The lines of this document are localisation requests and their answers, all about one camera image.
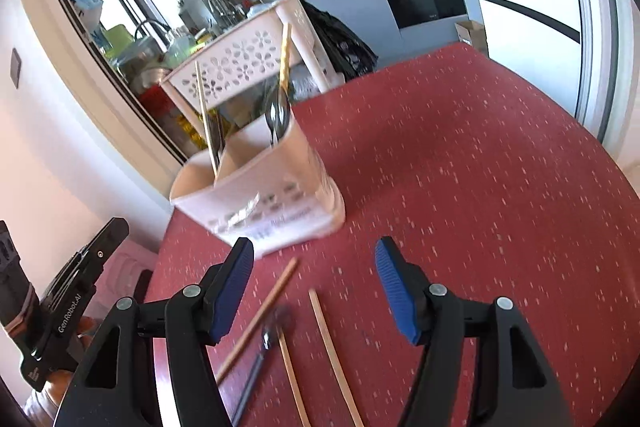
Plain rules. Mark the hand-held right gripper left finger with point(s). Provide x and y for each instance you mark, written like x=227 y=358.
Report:
x=230 y=292

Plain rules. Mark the gold foil bag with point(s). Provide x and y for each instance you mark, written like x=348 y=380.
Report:
x=192 y=132

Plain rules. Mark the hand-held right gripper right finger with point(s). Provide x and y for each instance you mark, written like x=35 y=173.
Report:
x=397 y=292

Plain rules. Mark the red plastic basket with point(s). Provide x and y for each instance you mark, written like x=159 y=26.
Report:
x=155 y=99

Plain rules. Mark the cardboard box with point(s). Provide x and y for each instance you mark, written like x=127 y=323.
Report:
x=472 y=38

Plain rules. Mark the black bag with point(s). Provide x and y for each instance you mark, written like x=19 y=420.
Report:
x=340 y=47

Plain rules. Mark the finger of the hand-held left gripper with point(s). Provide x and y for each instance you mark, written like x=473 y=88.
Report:
x=102 y=252

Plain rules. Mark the kitchen faucet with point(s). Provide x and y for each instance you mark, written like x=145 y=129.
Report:
x=150 y=23

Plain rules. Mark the green plastic board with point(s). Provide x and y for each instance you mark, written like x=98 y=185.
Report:
x=117 y=37

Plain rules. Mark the white spice rack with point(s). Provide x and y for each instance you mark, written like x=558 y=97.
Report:
x=235 y=2

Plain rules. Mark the grey kitchen counter cabinet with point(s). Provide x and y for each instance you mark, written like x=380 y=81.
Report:
x=360 y=12

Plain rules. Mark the person's left hand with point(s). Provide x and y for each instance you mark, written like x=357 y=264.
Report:
x=50 y=394

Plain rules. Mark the white plastic utensil holder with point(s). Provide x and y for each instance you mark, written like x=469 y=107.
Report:
x=280 y=187

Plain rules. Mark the white flower-pattern basket cart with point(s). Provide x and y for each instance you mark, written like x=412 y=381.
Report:
x=235 y=57

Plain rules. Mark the steel stockpot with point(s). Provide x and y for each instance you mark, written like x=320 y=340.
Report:
x=142 y=57

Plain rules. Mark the grey wall switch plate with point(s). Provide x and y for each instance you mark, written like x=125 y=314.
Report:
x=15 y=68

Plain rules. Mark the brown wooden chopstick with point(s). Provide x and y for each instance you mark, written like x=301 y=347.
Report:
x=257 y=317

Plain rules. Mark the pink plastic stools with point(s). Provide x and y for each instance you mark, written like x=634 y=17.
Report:
x=125 y=264

